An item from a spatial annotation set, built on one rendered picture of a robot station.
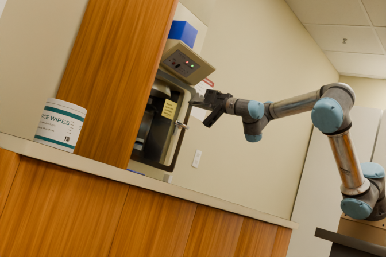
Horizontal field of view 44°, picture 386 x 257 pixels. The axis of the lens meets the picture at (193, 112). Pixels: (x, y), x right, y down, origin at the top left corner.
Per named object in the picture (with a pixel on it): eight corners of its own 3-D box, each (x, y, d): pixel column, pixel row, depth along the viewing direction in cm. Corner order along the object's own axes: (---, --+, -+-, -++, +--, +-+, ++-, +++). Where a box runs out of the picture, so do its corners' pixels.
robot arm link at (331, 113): (383, 201, 197) (350, 84, 177) (372, 225, 187) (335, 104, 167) (355, 199, 205) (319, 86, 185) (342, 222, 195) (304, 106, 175)
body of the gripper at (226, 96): (213, 93, 218) (236, 97, 211) (208, 112, 217) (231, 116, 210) (204, 88, 212) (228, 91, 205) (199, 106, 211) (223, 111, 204)
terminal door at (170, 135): (123, 156, 195) (151, 65, 201) (171, 173, 217) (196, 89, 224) (124, 157, 194) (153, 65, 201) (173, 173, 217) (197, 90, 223)
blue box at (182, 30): (161, 39, 203) (167, 19, 205) (174, 48, 211) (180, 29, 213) (180, 40, 198) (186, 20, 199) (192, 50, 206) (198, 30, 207)
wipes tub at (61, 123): (23, 139, 152) (39, 94, 154) (54, 149, 162) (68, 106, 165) (50, 147, 144) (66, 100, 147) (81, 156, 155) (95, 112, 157)
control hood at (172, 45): (151, 59, 201) (158, 37, 203) (190, 85, 227) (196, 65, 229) (173, 62, 195) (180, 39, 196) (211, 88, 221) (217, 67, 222)
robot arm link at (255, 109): (258, 124, 198) (255, 107, 194) (235, 120, 205) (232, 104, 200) (266, 115, 204) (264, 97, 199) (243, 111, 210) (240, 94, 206)
